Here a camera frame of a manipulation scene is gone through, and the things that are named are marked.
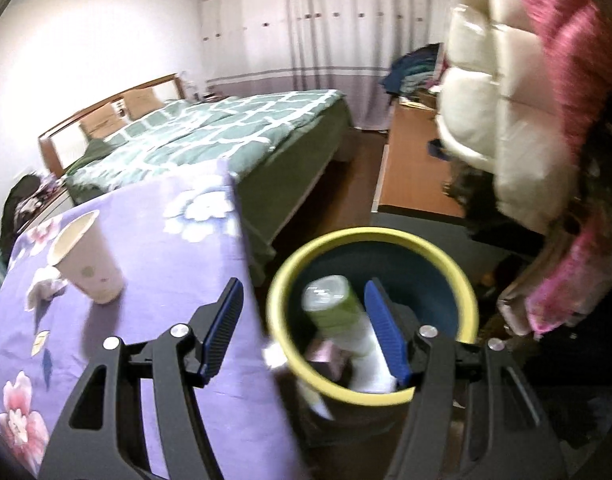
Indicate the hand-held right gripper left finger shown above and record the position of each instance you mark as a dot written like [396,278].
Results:
[221,332]

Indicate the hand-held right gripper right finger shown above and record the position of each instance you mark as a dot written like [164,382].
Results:
[385,335]

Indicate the green and white container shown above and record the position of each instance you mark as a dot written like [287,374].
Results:
[338,320]

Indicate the yellow-rimmed blue waste bin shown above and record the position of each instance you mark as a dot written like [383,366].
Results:
[336,238]

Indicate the purple floral tablecloth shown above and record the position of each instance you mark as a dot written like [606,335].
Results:
[151,260]

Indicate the beige bag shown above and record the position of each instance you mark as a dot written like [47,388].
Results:
[515,305]

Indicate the white dotted paper cup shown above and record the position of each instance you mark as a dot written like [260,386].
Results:
[91,270]

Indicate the wooden desk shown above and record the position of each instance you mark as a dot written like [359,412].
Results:
[415,170]

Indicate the wooden bed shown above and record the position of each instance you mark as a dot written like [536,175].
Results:
[296,170]

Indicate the pink fuzzy garment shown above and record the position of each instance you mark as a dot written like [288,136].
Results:
[565,280]

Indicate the dark blue cloth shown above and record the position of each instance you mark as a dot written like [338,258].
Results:
[438,150]

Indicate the green plaid quilt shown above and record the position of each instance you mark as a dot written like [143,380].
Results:
[211,130]

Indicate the black clothes heap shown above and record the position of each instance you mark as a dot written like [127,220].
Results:
[21,205]

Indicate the white puffer jacket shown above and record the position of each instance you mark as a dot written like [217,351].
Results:
[485,110]

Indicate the pile of folded clothes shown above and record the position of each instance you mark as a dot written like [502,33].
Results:
[410,72]

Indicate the white and mauve curtain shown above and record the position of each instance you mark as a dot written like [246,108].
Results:
[311,25]

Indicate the pink ribbed garment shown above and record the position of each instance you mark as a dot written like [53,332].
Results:
[565,35]

